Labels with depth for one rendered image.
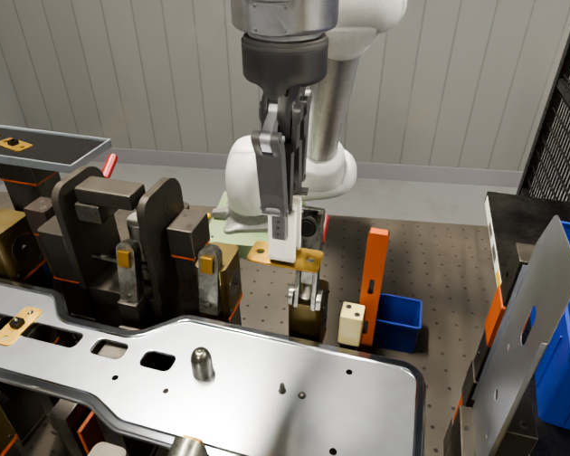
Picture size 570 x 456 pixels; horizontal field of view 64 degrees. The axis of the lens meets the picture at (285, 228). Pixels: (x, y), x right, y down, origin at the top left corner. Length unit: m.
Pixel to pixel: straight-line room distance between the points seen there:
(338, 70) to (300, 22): 0.66
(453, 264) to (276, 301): 0.56
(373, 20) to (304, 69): 0.55
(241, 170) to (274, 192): 0.90
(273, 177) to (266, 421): 0.38
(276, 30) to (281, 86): 0.04
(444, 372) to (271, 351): 0.53
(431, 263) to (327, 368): 0.79
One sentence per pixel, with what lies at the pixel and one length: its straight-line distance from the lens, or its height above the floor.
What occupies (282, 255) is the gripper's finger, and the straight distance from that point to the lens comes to 0.50.
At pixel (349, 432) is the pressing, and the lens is 0.68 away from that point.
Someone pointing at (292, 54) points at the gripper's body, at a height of 1.48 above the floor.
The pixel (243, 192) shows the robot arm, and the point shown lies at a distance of 1.35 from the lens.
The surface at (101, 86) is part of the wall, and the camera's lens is 3.58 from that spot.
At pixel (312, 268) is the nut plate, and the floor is 1.25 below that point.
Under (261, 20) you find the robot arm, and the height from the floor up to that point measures 1.51.
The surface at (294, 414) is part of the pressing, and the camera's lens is 0.68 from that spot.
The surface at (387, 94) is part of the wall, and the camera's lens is 3.16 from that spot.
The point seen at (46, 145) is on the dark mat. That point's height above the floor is 1.16.
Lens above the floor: 1.57
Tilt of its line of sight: 34 degrees down
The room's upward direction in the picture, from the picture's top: straight up
